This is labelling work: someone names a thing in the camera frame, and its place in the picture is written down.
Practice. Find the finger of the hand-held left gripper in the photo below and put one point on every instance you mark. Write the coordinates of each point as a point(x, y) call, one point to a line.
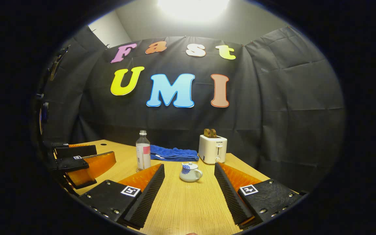
point(77, 150)
point(73, 162)

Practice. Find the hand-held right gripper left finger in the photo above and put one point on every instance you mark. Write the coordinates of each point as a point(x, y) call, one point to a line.
point(148, 195)

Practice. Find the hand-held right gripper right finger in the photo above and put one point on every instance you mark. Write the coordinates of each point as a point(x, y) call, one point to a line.
point(230, 195)

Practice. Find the clear plastic water bottle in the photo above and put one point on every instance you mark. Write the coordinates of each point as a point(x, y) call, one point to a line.
point(143, 153)

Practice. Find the white blue-patterned teacup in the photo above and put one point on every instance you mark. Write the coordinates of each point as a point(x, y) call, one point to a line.
point(189, 176)

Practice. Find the white teacup lid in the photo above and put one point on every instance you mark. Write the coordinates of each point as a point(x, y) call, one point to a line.
point(190, 165)

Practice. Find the folded blue towel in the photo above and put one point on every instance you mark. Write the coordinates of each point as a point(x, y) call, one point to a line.
point(175, 154)

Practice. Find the white toaster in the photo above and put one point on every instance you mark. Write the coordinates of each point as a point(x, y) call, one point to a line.
point(211, 150)

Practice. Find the black backdrop cloth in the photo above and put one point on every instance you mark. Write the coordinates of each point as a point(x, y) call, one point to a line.
point(273, 98)

